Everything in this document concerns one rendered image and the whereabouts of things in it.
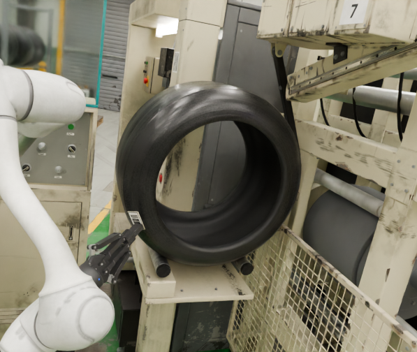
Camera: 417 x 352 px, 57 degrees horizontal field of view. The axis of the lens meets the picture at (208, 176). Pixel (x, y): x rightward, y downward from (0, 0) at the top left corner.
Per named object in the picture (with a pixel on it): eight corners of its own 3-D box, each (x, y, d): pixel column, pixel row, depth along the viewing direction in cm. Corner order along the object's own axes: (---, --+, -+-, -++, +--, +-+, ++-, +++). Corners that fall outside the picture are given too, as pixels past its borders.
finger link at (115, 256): (103, 271, 97) (105, 275, 98) (130, 243, 105) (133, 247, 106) (93, 269, 99) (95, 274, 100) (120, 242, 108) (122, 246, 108)
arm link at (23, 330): (68, 321, 94) (96, 318, 86) (16, 378, 83) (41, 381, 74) (39, 289, 92) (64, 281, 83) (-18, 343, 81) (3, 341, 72)
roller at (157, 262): (137, 221, 148) (148, 216, 148) (142, 231, 149) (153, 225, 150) (154, 269, 116) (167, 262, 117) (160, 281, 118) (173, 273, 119)
